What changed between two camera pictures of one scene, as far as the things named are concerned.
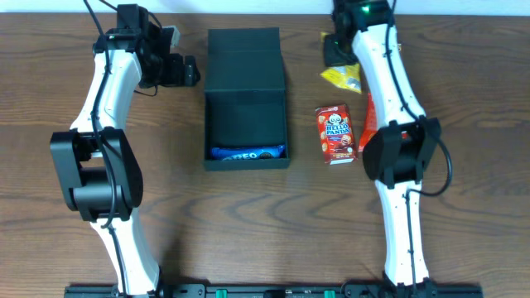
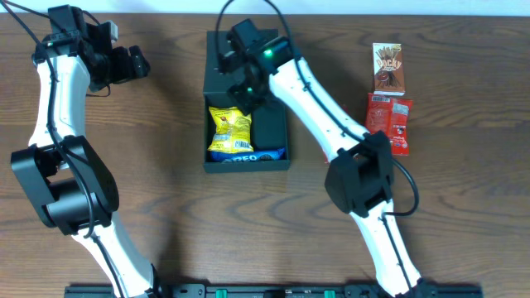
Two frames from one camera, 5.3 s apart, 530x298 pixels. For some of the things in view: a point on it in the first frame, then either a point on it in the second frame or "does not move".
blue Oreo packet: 248,152 does not move
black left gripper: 182,69 → 125,63
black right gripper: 331,53 → 238,93
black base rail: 276,291 does not move
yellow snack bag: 346,76 → 232,132
